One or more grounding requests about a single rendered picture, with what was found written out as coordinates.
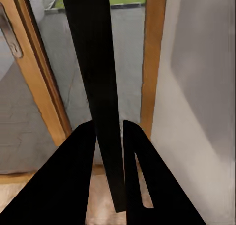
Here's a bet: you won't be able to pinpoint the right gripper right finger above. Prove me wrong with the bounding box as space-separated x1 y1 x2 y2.
123 120 206 225

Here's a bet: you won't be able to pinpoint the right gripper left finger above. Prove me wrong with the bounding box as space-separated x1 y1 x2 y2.
0 120 97 225

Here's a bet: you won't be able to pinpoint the poster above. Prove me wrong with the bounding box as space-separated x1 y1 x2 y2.
63 0 126 213

